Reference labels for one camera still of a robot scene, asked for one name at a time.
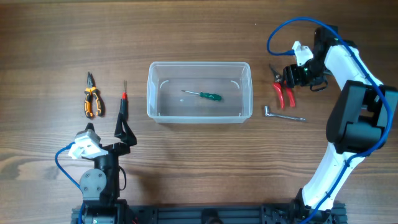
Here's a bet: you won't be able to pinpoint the green handled screwdriver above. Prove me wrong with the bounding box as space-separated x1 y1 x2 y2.
183 90 222 101

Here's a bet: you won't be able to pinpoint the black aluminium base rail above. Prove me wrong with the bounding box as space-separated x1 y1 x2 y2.
71 203 348 224

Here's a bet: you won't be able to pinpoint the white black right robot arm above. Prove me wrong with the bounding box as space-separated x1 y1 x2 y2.
282 26 397 211

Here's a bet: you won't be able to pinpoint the blue cable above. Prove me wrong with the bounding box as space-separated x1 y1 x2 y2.
54 142 86 224
266 16 393 224

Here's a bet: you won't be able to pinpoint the red handled snips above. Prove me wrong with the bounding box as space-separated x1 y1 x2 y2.
269 64 296 110

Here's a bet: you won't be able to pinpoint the clear plastic container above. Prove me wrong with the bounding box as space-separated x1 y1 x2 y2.
147 62 253 124

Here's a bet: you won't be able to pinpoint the black red precision screwdriver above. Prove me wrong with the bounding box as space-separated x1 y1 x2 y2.
119 80 128 120

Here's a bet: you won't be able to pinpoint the blue left cable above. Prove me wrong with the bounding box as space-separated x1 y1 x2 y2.
54 142 86 224

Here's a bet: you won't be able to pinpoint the orange black pliers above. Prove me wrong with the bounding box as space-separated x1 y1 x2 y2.
83 72 105 119

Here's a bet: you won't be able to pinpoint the blue right cable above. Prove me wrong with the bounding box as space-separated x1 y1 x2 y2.
266 16 393 224

